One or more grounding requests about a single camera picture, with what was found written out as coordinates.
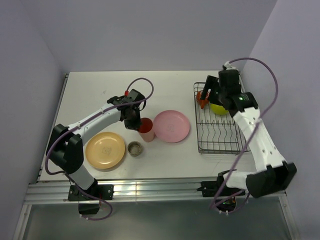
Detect lime green bowl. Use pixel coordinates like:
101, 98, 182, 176
210, 103, 228, 116

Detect orange black mug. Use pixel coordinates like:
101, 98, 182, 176
196, 90, 210, 110

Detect salmon plastic cup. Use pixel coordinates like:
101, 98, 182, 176
138, 117, 155, 143

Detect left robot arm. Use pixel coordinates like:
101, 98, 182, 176
44, 89, 147, 200

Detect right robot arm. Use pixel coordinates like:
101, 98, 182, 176
200, 68, 297, 198

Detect small grey speckled dish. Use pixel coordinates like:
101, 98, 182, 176
127, 141, 143, 157

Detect pink plastic plate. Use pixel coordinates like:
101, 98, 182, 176
153, 110, 191, 143

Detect orange plastic plate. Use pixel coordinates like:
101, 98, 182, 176
85, 132, 126, 170

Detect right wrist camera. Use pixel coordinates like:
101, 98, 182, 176
222, 61, 238, 71

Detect black wire dish rack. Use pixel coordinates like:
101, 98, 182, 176
193, 82, 246, 155

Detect aluminium table rail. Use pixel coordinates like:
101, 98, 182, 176
24, 176, 287, 205

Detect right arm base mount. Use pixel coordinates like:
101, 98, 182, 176
196, 181, 245, 198

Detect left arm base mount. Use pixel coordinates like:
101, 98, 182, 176
67, 184, 114, 217

